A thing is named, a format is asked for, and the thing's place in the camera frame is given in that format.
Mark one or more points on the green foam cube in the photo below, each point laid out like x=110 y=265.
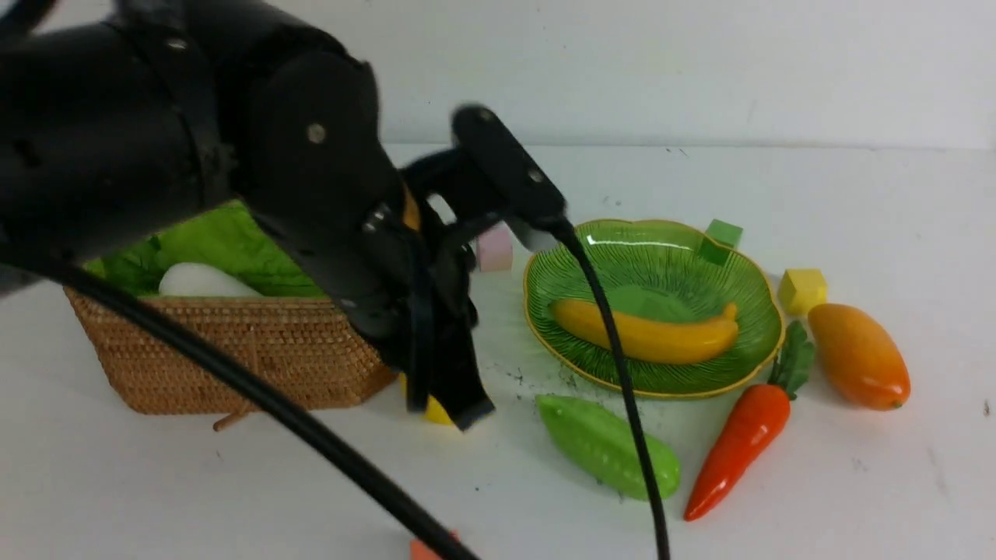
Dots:
x=720 y=241

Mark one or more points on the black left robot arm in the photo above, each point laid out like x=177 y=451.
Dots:
x=115 y=130

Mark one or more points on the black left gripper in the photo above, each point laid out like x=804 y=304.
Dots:
x=401 y=278

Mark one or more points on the orange foam cube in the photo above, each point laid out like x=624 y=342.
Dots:
x=420 y=551

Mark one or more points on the green leaf-shaped glass plate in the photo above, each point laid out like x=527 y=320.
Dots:
x=650 y=268

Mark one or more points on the white plastic radish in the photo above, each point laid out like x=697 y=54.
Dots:
x=202 y=280

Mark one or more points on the orange plastic carrot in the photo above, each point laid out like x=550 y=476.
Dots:
x=756 y=419

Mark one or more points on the yellow foam cube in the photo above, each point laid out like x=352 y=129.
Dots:
x=801 y=289

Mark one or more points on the yellow plastic lemon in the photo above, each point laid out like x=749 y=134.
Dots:
x=434 y=412

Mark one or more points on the yellow plastic banana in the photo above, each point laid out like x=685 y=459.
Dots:
x=649 y=340

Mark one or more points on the orange yellow plastic mango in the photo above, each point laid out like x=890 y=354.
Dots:
x=859 y=358

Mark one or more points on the woven rattan basket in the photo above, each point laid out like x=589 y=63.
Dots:
x=292 y=337

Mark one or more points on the pink foam cube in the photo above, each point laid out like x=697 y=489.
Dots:
x=494 y=250

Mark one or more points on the green plastic cucumber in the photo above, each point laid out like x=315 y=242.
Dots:
x=596 y=440

